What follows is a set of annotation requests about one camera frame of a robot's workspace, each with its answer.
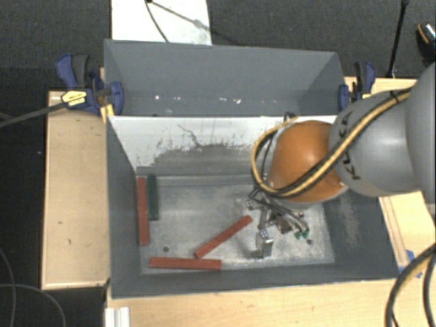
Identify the red-brown flat block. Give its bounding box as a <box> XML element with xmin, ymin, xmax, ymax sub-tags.
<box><xmin>193</xmin><ymin>215</ymin><xmax>254</xmax><ymax>260</ymax></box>
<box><xmin>149</xmin><ymin>256</ymin><xmax>223</xmax><ymax>272</ymax></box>
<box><xmin>136</xmin><ymin>176</ymin><xmax>151</xmax><ymax>247</ymax></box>

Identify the dark green flat block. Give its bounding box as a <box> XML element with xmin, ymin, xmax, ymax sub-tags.
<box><xmin>146</xmin><ymin>174</ymin><xmax>160</xmax><ymax>221</ymax></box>

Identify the grey metal bin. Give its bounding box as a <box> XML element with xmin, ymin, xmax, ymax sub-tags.
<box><xmin>103</xmin><ymin>38</ymin><xmax>400</xmax><ymax>299</ymax></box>

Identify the pale wood flat board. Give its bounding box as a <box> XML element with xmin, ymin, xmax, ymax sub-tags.
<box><xmin>40</xmin><ymin>89</ymin><xmax>112</xmax><ymax>291</ymax></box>

